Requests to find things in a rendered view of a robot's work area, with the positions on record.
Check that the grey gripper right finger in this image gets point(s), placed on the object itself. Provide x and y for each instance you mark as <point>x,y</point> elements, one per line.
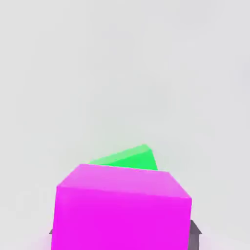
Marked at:
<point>194,234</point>

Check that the small magenta cube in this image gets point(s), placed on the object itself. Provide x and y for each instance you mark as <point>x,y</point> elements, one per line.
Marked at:
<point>121,214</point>

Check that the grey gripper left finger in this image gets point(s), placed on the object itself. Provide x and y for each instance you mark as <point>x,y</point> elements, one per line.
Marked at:
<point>51,231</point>

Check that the small green cube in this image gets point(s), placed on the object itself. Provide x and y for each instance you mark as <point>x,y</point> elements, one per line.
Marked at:
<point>134,159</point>

